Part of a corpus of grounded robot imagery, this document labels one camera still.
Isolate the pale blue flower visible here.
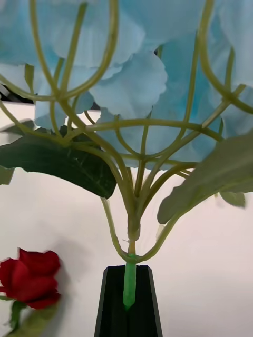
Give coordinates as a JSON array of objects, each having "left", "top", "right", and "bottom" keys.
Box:
[{"left": 0, "top": 0, "right": 253, "bottom": 312}]

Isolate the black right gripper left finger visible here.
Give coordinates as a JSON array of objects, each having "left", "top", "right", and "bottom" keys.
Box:
[{"left": 94, "top": 265, "right": 130, "bottom": 337}]

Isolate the red rose with green stem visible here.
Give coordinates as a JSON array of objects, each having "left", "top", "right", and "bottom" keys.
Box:
[{"left": 0, "top": 247, "right": 63, "bottom": 337}]

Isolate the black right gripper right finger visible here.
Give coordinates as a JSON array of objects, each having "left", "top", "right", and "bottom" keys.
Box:
[{"left": 128, "top": 265, "right": 163, "bottom": 337}]

